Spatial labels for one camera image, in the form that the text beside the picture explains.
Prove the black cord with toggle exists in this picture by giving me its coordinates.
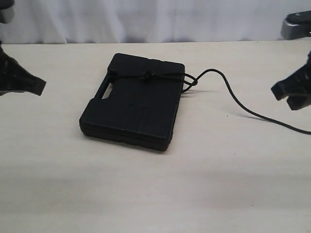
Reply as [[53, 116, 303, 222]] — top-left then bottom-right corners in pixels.
[[108, 68, 311, 134]]

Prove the black plastic carrying case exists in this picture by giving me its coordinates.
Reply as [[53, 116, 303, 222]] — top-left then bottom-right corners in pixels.
[[79, 53, 185, 151]]

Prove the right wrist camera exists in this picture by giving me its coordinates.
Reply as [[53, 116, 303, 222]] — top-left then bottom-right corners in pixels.
[[281, 11, 311, 40]]

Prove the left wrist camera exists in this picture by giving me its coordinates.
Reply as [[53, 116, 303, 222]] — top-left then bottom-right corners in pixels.
[[0, 0, 15, 24]]

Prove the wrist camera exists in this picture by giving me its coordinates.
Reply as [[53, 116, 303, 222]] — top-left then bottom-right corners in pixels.
[[0, 0, 15, 24], [281, 11, 311, 40]]

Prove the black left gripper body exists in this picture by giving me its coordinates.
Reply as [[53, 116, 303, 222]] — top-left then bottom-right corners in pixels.
[[0, 41, 9, 96]]

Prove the white backdrop curtain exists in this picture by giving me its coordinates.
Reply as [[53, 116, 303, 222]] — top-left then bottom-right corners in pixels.
[[0, 0, 311, 44]]

